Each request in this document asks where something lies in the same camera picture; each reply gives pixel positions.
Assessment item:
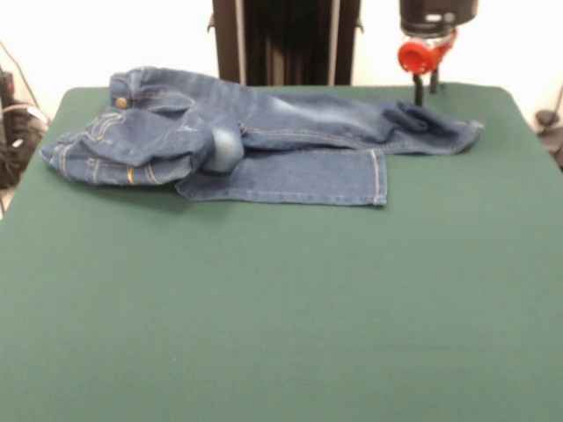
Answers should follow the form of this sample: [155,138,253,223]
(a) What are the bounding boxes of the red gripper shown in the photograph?
[397,29,459,108]

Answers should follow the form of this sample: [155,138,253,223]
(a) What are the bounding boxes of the blue denim jeans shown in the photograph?
[40,65,485,208]

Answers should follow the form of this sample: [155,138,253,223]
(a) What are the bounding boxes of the black power strip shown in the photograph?
[545,129,563,172]

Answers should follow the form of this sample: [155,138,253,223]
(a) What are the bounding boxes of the dark green table cloth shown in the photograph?
[0,85,563,422]

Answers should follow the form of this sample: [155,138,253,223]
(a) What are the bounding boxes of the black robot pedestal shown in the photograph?
[206,0,366,87]

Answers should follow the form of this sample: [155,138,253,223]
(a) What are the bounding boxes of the thin grey cable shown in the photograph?
[0,39,39,109]

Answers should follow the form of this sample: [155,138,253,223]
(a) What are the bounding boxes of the white cable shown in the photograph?
[0,103,48,127]

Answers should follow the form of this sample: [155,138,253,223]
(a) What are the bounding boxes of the tangled black cables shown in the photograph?
[0,65,48,190]

